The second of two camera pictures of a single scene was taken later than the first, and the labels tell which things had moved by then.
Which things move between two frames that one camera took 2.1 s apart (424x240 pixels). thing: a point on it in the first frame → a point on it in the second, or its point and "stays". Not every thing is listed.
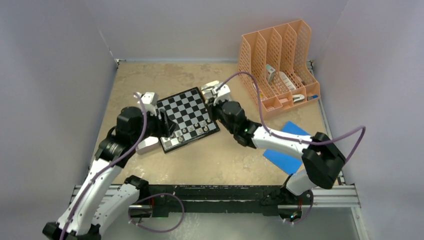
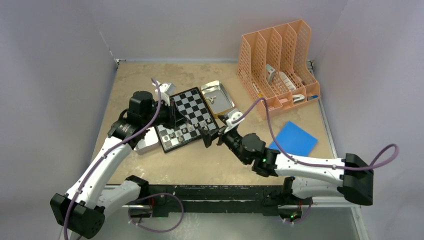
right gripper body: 216,111 → 231,138
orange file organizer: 280,58 stays
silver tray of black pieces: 150,144 stays
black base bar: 268,199 stays
